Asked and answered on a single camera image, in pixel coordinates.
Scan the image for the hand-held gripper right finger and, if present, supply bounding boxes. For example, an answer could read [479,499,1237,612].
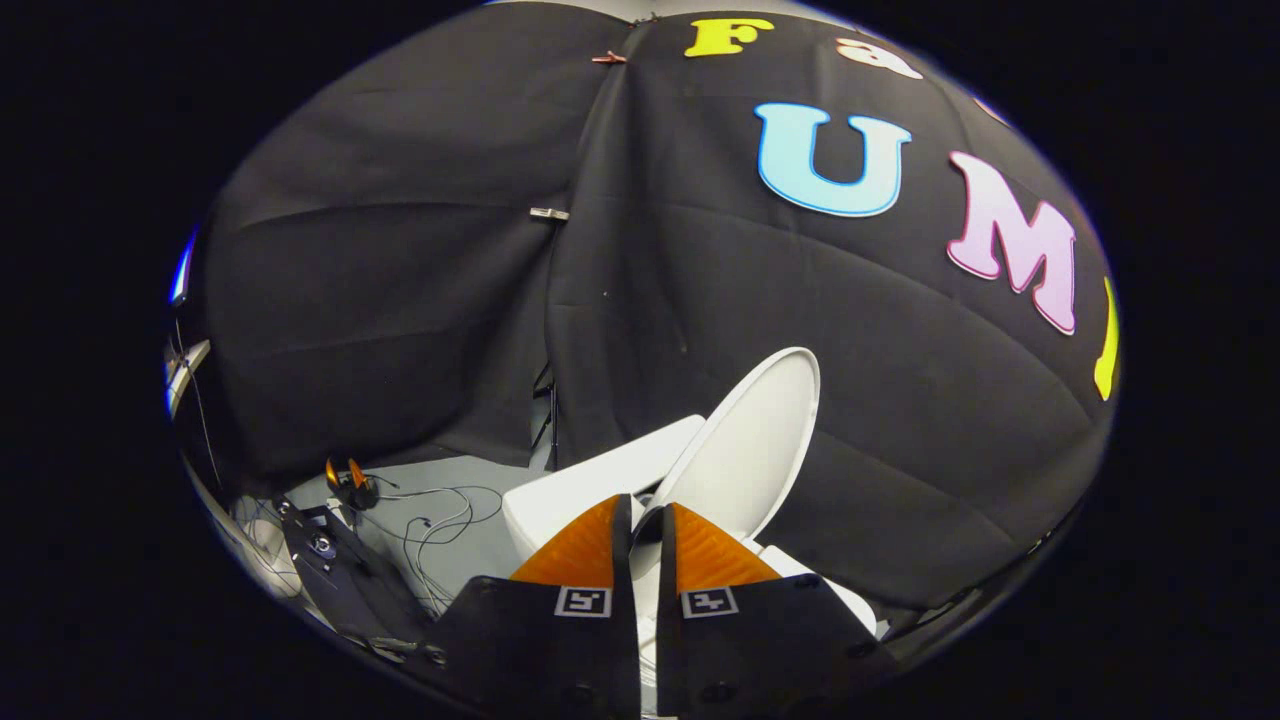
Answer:
[655,502,898,720]

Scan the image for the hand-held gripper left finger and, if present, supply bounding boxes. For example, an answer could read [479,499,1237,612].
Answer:
[428,493,642,720]

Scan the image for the white toilet lid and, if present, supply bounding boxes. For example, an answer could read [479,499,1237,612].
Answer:
[648,346,822,549]

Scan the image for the white toilet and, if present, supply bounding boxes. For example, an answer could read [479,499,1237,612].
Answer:
[501,414,883,691]

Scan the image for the black stand legs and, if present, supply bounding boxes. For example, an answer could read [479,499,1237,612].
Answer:
[531,362,561,473]

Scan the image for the black device with lens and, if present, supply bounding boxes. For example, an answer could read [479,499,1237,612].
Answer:
[276,498,446,665]

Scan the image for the orange-tipped black tool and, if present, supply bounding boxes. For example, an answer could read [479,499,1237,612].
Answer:
[324,457,380,512]

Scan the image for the black backdrop cloth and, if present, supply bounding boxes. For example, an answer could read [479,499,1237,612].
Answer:
[178,0,1121,613]

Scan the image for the white metal bar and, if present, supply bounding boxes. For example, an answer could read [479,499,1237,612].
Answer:
[164,338,212,417]

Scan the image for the thin black floor cables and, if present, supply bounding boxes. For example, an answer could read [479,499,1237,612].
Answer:
[370,472,504,613]

